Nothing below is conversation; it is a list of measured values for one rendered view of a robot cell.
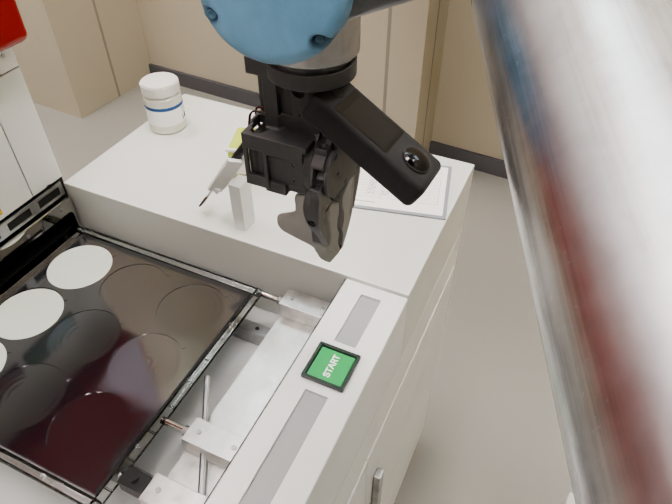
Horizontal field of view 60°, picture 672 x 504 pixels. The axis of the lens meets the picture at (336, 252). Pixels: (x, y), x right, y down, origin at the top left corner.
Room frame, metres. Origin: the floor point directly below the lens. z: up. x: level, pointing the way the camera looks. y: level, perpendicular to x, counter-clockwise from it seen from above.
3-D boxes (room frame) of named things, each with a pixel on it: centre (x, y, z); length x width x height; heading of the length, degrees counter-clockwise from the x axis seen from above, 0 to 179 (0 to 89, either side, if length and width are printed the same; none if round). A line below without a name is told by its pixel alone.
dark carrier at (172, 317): (0.52, 0.36, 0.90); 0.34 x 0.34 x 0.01; 65
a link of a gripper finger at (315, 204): (0.41, 0.01, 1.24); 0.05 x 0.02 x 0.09; 155
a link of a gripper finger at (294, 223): (0.42, 0.03, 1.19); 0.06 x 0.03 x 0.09; 65
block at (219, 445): (0.36, 0.14, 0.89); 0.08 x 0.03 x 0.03; 65
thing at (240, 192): (0.70, 0.16, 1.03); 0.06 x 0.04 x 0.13; 65
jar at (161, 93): (0.99, 0.33, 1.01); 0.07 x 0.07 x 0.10
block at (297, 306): (0.58, 0.04, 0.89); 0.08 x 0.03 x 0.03; 65
